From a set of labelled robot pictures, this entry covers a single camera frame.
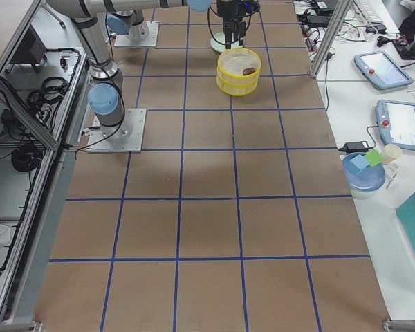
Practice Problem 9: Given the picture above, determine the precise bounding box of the brown bun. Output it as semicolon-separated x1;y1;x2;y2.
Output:
242;67;257;76

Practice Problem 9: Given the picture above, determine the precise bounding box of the far teach pendant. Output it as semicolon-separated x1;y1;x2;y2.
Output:
353;51;414;89

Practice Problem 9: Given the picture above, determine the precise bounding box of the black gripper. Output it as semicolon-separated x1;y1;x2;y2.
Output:
216;0;259;49

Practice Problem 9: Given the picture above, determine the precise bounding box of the near teach pendant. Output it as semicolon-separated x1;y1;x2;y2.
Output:
376;100;415;151

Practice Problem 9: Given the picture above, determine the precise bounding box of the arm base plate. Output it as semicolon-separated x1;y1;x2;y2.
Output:
114;21;160;48
85;109;147;153

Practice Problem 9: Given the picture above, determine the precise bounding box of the blue plate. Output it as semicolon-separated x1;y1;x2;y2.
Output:
342;153;385;192

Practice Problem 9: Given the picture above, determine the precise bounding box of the light green plate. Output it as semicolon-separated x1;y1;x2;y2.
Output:
210;32;226;54

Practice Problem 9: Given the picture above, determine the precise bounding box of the beige paper cup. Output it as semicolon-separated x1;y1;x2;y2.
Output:
381;143;403;165

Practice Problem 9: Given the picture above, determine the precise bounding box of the black power adapter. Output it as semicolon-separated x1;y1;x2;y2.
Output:
338;141;371;154

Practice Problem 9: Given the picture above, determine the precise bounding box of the blue foam cube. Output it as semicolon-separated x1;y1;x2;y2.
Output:
350;154;369;172

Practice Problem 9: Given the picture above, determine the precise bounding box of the aluminium frame post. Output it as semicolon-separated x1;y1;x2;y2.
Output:
309;0;351;79

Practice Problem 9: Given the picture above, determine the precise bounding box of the yellow steamer layer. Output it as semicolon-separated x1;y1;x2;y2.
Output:
217;48;261;84
216;77;258;97

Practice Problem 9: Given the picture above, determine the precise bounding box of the teach pendant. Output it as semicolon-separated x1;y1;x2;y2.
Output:
353;51;414;89
376;100;415;151

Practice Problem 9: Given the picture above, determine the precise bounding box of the yellow steamer top layer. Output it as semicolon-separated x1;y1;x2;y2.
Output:
217;48;261;84

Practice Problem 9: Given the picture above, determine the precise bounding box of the yellow steamer bottom layer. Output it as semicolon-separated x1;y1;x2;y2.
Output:
216;77;258;97

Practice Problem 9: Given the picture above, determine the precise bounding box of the green foam cube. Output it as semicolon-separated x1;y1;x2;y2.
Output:
363;149;384;167

